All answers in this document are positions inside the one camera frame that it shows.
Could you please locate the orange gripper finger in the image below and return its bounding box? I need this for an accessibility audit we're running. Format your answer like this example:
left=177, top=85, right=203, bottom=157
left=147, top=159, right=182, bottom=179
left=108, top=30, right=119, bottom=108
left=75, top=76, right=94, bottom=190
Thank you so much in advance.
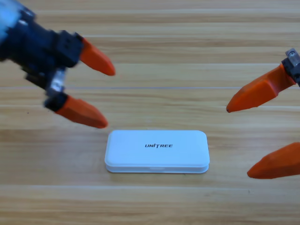
left=247, top=142, right=300, bottom=180

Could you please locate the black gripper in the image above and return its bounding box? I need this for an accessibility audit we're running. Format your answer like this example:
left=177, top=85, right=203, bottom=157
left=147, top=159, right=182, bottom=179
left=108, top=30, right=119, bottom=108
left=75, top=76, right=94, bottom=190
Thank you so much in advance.
left=0, top=10, right=116, bottom=129
left=226, top=48, right=300, bottom=113

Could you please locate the white Unitree pencil case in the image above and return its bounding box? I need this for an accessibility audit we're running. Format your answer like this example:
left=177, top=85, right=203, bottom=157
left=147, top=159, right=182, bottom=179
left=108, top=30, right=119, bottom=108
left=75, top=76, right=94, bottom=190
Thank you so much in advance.
left=104, top=130, right=210, bottom=174

